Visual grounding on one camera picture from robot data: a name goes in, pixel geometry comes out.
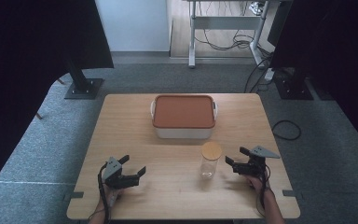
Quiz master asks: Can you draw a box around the tangle of black cables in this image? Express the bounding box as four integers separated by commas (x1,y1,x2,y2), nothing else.
195,0,264,52

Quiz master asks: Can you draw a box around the black metal stand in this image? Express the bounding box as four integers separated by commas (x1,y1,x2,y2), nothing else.
273,66,315,101
63,58,104,101

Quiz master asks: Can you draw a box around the black curtain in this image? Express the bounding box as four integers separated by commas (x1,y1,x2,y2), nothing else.
0,0,115,202
267,0,358,161

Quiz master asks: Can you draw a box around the white power strip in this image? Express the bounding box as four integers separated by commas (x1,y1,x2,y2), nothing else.
263,67,276,83

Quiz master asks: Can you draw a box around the orange-brown box lid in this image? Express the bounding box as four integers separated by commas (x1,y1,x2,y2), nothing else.
152,94,216,130

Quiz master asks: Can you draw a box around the person's right hand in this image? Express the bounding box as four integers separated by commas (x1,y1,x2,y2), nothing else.
245,175,273,195

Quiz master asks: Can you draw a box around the clear glass jar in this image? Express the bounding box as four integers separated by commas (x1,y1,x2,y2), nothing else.
199,151,220,180

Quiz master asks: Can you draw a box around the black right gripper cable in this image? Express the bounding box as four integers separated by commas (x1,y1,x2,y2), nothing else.
255,164,272,218

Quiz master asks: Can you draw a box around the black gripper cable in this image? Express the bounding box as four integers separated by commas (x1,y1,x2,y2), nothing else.
255,164,272,218
97,163,112,224

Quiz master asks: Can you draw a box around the grey table bracket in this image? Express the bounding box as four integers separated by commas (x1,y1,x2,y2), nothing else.
63,191,85,202

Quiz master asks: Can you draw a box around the person's left hand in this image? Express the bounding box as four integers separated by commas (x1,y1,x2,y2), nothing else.
101,185,125,204

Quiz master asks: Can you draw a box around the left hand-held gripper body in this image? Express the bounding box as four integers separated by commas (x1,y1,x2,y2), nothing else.
102,156,141,190

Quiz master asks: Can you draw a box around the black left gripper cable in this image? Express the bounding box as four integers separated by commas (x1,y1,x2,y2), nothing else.
97,163,112,224

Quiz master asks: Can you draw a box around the white storage box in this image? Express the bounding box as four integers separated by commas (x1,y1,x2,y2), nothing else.
149,99,219,140

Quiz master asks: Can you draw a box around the black looped floor cable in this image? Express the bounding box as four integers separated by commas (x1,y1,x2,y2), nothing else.
271,119,302,142

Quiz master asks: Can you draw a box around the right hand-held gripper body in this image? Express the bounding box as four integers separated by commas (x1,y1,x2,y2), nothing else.
232,145,282,176

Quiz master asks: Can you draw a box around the round wooden jar lid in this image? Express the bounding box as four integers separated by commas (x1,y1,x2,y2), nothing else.
200,141,224,161

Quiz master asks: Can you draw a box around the grey desk frame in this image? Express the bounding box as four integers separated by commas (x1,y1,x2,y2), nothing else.
183,0,274,69

